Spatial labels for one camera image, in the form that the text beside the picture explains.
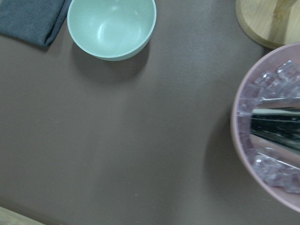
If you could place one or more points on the pink bowl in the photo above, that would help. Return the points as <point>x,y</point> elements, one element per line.
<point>270,61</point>

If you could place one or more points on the wooden stand round base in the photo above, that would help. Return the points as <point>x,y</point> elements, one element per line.
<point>270,23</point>

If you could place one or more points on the steel ice scoop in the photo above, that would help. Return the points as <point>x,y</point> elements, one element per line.
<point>275,129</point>

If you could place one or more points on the mint green bowl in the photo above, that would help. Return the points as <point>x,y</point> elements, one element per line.
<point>111,30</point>

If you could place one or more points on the grey folded cloth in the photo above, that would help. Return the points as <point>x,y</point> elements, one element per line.
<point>35,21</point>

